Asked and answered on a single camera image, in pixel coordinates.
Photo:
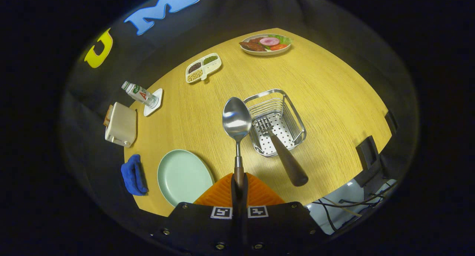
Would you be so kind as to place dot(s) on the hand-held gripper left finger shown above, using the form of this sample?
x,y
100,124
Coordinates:
x,y
235,226

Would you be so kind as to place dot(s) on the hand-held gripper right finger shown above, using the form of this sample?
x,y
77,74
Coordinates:
x,y
245,226

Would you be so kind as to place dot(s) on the pale green plate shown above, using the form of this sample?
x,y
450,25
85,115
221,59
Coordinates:
x,y
182,176

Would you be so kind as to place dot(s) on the blue cloth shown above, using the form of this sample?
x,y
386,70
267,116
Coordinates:
x,y
131,176

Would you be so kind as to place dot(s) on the black rectangular block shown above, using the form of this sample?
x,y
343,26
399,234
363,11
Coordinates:
x,y
367,152
390,122

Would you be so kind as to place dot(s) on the white square coaster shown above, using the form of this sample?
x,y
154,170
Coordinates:
x,y
157,96

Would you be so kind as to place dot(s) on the white toaster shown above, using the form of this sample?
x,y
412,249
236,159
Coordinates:
x,y
122,124

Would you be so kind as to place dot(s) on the white divided tray with beans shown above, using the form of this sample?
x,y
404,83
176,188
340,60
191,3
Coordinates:
x,y
215,65

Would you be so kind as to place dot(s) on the white drink bottle red label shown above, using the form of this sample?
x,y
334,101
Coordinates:
x,y
139,94

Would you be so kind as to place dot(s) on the toast slice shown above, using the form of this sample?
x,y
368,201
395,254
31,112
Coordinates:
x,y
108,115

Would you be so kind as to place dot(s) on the white plate with food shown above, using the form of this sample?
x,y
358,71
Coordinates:
x,y
259,44

